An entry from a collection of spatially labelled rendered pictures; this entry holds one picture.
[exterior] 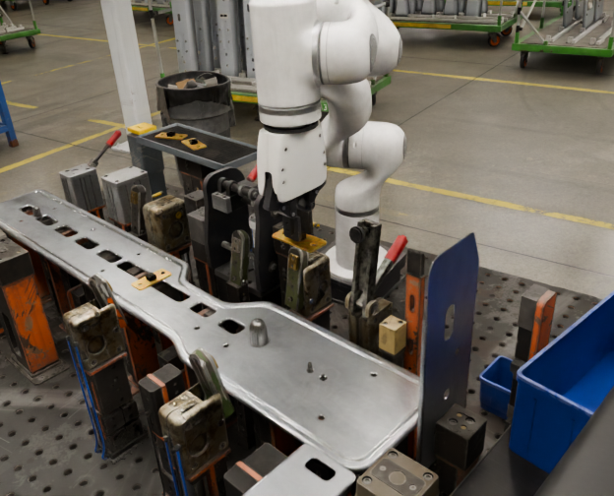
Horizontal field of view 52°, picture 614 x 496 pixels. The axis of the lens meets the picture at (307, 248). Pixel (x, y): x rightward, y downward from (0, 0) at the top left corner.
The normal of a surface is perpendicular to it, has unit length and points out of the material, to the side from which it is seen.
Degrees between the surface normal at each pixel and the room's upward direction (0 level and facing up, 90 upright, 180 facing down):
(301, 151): 91
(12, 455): 0
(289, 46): 89
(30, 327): 90
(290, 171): 91
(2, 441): 0
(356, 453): 0
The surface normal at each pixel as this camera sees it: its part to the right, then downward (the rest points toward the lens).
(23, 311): 0.73, 0.30
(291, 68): -0.04, 0.51
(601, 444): -0.05, -0.87
